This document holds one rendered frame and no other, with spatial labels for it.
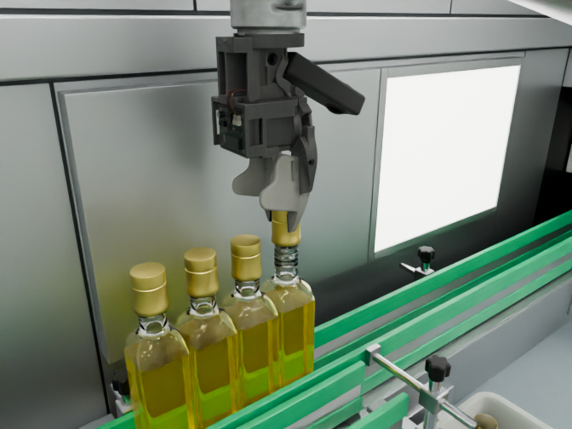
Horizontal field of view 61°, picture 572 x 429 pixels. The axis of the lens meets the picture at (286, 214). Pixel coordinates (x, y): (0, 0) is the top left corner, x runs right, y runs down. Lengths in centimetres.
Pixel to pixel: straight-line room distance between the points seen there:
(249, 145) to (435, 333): 49
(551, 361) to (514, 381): 12
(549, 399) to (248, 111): 79
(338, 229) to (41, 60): 50
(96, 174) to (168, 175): 9
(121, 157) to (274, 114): 19
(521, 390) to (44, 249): 85
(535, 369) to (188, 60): 87
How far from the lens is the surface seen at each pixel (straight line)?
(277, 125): 50
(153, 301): 50
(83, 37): 57
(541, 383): 109
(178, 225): 64
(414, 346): 81
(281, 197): 52
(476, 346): 93
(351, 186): 80
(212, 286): 52
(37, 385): 71
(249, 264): 54
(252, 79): 49
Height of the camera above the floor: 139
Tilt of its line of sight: 22 degrees down
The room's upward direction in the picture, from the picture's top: straight up
